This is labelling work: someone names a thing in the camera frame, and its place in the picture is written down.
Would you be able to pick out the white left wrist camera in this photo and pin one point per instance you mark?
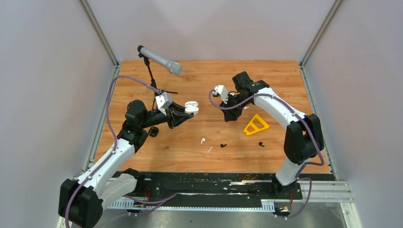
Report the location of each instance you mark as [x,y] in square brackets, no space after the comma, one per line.
[163,101]

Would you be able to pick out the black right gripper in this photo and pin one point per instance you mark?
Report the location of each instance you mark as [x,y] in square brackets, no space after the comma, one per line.
[231,114]

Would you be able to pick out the white gold earbud charging case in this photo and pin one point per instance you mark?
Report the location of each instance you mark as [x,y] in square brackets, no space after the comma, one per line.
[191,107]

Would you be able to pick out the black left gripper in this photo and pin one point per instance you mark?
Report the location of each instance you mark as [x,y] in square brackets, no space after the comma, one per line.
[178,115]

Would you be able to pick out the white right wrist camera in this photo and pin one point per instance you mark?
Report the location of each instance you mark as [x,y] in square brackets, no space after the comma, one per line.
[221,91]

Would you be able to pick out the black earbud case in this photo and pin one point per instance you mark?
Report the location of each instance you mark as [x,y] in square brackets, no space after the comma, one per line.
[153,131]

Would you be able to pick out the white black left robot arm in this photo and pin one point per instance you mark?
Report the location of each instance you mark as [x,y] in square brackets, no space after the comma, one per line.
[83,201]

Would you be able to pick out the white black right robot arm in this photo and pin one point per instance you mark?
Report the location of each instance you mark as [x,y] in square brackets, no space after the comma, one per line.
[303,134]

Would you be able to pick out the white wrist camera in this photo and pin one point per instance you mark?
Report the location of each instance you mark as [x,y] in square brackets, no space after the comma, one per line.
[163,101]
[221,91]

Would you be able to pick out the grey microphone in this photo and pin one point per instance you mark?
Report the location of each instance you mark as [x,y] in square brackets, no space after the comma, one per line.
[173,67]

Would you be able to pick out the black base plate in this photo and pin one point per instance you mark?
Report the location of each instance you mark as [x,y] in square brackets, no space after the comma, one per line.
[215,189]

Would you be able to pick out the yellow triangular plastic piece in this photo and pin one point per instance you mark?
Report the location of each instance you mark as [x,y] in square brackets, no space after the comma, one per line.
[255,125]

